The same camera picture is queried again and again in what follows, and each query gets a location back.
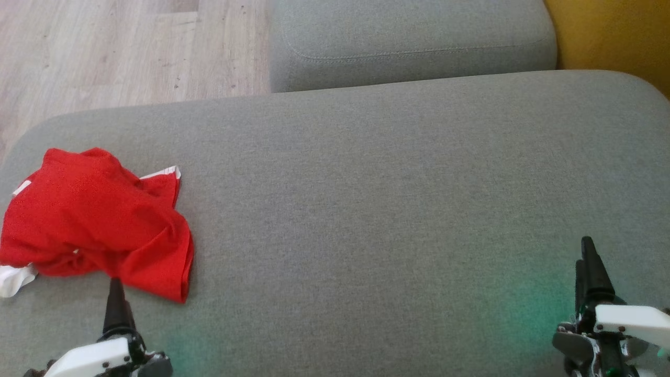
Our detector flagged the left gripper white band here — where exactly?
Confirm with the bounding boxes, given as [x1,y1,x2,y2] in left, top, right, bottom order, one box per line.
[24,278,173,377]

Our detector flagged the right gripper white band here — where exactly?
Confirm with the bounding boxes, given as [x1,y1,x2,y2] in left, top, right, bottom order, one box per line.
[552,236,670,377]

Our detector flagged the red Bulls 23 shorts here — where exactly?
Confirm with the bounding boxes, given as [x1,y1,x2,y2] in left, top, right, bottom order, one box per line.
[10,148,182,262]

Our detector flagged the grey sofa seat cushion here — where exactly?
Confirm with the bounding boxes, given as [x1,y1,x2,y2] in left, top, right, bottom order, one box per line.
[0,70,670,377]

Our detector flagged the yellow panel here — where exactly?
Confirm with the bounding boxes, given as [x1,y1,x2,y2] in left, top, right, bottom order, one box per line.
[543,0,670,100]

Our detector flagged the grey sofa back cushion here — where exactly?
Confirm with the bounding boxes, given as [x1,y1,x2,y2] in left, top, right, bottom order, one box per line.
[268,0,558,94]

